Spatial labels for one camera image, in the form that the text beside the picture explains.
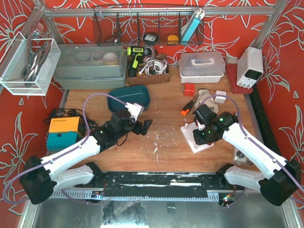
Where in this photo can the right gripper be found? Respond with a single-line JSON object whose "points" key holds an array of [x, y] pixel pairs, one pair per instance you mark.
{"points": [[198, 137]]}

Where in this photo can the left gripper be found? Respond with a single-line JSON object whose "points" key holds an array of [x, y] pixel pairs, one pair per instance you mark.
{"points": [[138, 127]]}

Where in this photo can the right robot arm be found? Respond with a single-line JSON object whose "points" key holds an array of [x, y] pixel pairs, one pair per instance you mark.
{"points": [[277, 178]]}

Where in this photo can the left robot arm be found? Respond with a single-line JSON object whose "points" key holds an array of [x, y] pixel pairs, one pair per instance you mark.
{"points": [[43, 176]]}

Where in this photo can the teal plastic tray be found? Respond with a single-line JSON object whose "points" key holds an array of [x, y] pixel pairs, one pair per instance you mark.
{"points": [[134, 94]]}

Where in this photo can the orange black screwdriver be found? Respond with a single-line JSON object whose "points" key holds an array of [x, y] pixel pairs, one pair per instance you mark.
{"points": [[188, 106]]}

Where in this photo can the white cube power socket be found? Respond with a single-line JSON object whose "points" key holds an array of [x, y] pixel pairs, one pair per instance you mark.
{"points": [[220, 97]]}

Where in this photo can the white cotton work glove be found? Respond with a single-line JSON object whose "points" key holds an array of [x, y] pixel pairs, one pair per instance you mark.
{"points": [[203, 94]]}

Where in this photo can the beige control box with knob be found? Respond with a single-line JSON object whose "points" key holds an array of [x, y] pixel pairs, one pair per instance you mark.
{"points": [[239, 158]]}

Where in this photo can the wicker basket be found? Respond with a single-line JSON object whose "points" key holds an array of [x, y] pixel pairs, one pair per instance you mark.
{"points": [[148, 79]]}

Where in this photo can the orange cube power socket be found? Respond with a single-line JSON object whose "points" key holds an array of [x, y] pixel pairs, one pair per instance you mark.
{"points": [[189, 89]]}

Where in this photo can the white plastic storage box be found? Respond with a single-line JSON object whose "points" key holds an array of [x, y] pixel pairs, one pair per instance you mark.
{"points": [[201, 67]]}

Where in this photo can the red tray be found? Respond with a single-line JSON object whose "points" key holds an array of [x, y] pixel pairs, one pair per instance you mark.
{"points": [[231, 72]]}

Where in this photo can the white power supply unit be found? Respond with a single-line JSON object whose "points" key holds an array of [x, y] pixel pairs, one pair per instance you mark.
{"points": [[249, 67]]}

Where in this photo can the orange teal device box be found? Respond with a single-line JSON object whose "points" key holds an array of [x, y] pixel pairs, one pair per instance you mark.
{"points": [[64, 132]]}

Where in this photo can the black tape measure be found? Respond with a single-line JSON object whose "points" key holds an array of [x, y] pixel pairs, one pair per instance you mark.
{"points": [[150, 39]]}

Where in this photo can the grey plastic storage box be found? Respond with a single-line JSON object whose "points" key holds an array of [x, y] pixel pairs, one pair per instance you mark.
{"points": [[89, 66]]}

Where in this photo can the yellow tape measure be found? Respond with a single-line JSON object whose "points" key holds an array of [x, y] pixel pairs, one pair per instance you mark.
{"points": [[172, 40]]}

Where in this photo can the blue white book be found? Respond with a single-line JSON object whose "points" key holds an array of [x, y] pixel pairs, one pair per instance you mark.
{"points": [[190, 27]]}

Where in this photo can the clear acrylic box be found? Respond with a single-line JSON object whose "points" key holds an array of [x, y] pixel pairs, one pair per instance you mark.
{"points": [[30, 67]]}

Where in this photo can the white peg base plate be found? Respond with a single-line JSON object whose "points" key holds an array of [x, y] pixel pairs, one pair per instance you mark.
{"points": [[187, 131]]}

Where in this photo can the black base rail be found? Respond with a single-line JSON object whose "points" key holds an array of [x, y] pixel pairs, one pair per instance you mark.
{"points": [[158, 184]]}

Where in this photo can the green yellow cordless drill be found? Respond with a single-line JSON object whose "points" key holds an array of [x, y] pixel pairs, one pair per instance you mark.
{"points": [[137, 54]]}

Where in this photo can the black wire basket shelf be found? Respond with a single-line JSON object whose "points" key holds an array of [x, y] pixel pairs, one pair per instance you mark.
{"points": [[127, 25]]}

